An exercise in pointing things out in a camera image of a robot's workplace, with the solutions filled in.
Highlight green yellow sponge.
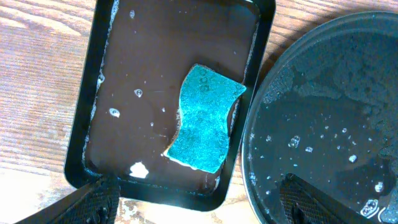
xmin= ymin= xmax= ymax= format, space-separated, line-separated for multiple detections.
xmin=164 ymin=64 xmax=246 ymax=174

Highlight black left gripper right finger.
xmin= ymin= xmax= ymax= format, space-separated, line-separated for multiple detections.
xmin=279 ymin=173 xmax=373 ymax=224

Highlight rectangular black tray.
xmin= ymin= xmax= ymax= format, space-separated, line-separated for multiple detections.
xmin=65 ymin=0 xmax=275 ymax=212

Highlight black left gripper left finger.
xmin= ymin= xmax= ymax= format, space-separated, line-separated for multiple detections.
xmin=16 ymin=175 xmax=120 ymax=224

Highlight round black tray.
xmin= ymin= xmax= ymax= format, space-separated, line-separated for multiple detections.
xmin=242 ymin=11 xmax=397 ymax=223

